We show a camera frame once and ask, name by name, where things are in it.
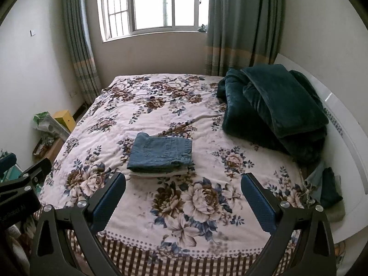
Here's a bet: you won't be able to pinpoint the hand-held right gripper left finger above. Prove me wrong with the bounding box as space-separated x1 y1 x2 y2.
29 172 127 276

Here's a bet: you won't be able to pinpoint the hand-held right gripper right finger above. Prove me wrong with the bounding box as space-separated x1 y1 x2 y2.
241 173 337 276

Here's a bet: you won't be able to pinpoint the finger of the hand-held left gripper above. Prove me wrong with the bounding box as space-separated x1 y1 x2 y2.
0 153 17 177
18 158 52 191

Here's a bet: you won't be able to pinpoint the blue denim pants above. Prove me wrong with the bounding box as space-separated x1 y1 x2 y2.
127 132 193 173

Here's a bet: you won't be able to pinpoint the green and white box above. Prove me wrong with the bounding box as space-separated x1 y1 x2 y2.
32 111 71 139

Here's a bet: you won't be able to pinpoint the white folded cloth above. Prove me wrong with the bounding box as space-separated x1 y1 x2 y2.
128 165 195 179

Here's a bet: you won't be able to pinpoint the yellow box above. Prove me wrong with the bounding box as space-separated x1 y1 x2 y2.
54 109 76 133

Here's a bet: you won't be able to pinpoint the dark green small cloth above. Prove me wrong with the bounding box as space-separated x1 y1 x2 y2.
320 167 344 208

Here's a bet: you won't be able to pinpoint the dark green plush blanket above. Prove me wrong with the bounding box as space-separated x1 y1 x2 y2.
216 64 330 165

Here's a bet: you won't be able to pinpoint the white bed headboard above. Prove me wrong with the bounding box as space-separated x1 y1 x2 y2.
273 53 368 242

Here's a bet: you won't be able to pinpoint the floral printed blanket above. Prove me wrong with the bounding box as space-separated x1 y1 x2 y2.
37 74 313 276

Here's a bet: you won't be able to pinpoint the grey green striped curtain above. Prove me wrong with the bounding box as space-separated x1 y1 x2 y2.
204 0 284 77
63 0 103 104

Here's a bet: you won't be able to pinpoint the window with white frame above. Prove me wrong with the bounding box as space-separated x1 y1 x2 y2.
96 0 211 43

